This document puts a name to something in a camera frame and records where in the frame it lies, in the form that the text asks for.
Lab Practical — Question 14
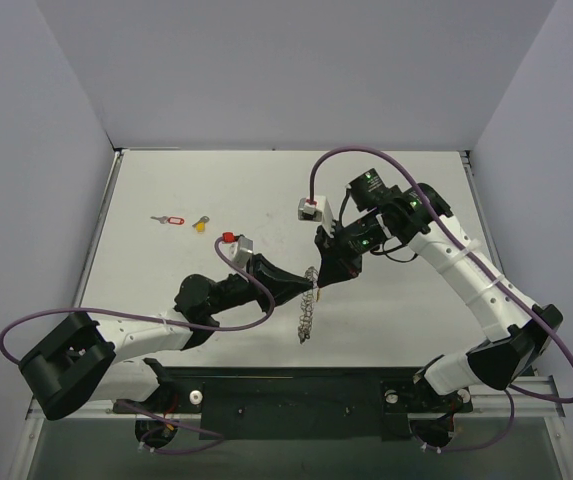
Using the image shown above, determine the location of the silver spiked keyring disc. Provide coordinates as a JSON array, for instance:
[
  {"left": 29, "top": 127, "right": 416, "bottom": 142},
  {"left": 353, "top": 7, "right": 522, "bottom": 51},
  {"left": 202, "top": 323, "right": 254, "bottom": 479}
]
[{"left": 297, "top": 266, "right": 319, "bottom": 344}]

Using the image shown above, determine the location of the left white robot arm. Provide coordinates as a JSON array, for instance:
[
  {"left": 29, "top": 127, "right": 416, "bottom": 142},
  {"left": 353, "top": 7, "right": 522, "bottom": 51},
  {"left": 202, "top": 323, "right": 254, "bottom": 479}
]
[{"left": 19, "top": 254, "right": 313, "bottom": 420}]

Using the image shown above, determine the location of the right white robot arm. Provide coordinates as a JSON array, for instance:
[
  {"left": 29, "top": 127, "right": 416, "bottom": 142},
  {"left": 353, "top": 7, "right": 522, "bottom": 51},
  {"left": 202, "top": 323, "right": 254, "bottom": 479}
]
[{"left": 298, "top": 169, "right": 563, "bottom": 409}]

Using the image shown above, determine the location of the yellow capped key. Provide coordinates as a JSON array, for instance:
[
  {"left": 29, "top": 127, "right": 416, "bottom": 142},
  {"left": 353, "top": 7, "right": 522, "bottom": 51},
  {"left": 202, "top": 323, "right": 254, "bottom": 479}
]
[{"left": 192, "top": 215, "right": 210, "bottom": 233}]

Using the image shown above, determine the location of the red tag key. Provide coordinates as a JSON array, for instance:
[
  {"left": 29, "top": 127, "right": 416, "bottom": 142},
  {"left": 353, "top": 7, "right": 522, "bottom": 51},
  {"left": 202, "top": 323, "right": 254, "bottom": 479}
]
[{"left": 151, "top": 216, "right": 185, "bottom": 226}]

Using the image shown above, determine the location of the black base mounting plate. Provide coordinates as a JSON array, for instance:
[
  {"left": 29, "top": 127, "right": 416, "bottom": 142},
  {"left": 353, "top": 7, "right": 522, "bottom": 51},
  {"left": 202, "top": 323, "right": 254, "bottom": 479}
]
[{"left": 130, "top": 367, "right": 447, "bottom": 442}]

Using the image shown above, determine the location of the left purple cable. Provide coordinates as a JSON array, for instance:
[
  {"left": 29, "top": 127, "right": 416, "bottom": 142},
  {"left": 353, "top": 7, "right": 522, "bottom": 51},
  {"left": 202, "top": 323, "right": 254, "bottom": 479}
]
[{"left": 0, "top": 239, "right": 275, "bottom": 456}]

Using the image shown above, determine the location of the purple cable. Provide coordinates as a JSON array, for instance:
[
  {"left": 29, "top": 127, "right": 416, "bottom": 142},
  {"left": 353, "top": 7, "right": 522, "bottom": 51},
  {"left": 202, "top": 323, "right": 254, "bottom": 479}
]
[
  {"left": 0, "top": 239, "right": 275, "bottom": 456},
  {"left": 309, "top": 145, "right": 573, "bottom": 454}
]

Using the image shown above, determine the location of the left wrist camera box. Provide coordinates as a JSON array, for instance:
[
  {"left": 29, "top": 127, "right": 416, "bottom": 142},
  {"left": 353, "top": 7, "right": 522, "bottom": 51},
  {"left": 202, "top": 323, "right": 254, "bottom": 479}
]
[{"left": 222, "top": 232, "right": 254, "bottom": 270}]

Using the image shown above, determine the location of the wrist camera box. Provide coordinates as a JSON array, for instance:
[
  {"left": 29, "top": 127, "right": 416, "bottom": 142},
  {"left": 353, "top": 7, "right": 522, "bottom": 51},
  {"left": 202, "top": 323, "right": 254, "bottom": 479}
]
[
  {"left": 297, "top": 196, "right": 334, "bottom": 225},
  {"left": 222, "top": 232, "right": 254, "bottom": 270}
]

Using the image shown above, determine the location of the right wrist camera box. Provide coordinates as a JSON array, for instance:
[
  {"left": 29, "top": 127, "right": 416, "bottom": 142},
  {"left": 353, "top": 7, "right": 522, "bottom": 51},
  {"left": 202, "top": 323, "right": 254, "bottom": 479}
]
[{"left": 297, "top": 196, "right": 334, "bottom": 225}]

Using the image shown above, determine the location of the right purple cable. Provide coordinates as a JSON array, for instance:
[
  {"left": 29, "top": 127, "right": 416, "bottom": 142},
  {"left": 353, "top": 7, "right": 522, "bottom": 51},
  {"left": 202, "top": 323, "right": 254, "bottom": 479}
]
[{"left": 309, "top": 145, "right": 573, "bottom": 454}]

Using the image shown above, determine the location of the aluminium frame rail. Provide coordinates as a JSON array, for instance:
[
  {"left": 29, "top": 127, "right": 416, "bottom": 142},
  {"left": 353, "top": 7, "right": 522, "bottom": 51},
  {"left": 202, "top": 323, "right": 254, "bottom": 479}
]
[{"left": 28, "top": 374, "right": 565, "bottom": 421}]

